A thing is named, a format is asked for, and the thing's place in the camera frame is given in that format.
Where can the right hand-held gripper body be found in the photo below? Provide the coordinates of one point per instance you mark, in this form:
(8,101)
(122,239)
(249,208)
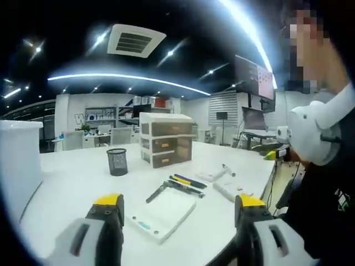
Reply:
(283,134)

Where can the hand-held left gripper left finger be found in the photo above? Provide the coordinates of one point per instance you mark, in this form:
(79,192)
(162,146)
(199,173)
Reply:
(83,238)

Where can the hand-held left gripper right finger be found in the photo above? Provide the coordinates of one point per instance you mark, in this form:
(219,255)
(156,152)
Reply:
(266,238)

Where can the white pen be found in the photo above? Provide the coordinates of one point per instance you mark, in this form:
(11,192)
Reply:
(228,169)

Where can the black and yellow pen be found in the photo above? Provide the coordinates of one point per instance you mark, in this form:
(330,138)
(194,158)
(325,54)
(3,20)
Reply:
(188,180)

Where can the white desk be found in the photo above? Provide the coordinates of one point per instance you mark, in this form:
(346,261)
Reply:
(83,180)

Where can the white chest-worn device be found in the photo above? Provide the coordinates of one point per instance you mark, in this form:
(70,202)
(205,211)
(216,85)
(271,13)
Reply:
(308,133)

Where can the black monitor on stand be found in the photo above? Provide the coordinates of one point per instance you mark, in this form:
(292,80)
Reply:
(222,115)

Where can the person in black shirt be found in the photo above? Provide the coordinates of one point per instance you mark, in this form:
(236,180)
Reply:
(327,210)

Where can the black mesh pen holder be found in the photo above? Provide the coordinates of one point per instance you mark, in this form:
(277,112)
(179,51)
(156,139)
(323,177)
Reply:
(117,163)

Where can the white notebook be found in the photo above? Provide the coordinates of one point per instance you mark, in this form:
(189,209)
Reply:
(166,210)

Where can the white storage bin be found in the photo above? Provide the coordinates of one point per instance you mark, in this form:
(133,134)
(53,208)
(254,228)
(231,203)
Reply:
(16,155)

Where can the grey office chair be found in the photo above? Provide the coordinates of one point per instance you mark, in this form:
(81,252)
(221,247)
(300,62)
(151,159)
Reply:
(121,135)

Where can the white drawer organizer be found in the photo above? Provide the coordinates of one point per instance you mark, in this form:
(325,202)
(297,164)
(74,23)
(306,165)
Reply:
(163,138)

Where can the long ceiling light strip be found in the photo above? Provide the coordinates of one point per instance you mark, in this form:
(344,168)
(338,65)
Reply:
(124,79)

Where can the ceiling air vent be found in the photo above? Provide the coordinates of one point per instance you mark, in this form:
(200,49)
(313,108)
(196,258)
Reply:
(136,41)

